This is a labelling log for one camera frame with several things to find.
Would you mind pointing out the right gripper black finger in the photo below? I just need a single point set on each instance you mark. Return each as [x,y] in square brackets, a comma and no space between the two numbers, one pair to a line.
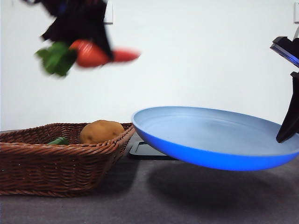
[290,116]

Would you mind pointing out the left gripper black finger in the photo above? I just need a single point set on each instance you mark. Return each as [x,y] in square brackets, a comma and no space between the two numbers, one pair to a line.
[67,30]
[105,37]

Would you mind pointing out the orange carrot with green leaves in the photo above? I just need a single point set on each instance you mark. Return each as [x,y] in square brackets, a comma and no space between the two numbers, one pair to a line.
[90,56]

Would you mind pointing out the blue round plate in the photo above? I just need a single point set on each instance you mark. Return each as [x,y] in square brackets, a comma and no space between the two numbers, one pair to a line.
[198,149]

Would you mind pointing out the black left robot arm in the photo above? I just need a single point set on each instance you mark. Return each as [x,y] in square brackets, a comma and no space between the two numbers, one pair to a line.
[77,7]

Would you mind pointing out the yellow-brown potato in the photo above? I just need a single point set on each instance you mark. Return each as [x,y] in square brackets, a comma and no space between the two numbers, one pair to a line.
[101,131]

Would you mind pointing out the green chili pepper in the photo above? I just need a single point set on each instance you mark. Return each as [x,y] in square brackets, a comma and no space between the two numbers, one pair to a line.
[59,141]

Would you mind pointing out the black rectangular tray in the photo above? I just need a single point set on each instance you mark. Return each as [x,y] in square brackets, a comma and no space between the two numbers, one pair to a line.
[142,152]

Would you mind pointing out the brown woven wicker basket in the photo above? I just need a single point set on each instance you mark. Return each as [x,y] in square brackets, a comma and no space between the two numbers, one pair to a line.
[58,168]

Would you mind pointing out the white wall socket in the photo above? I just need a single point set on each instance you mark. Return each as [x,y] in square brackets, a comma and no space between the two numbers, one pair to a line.
[296,11]
[109,14]

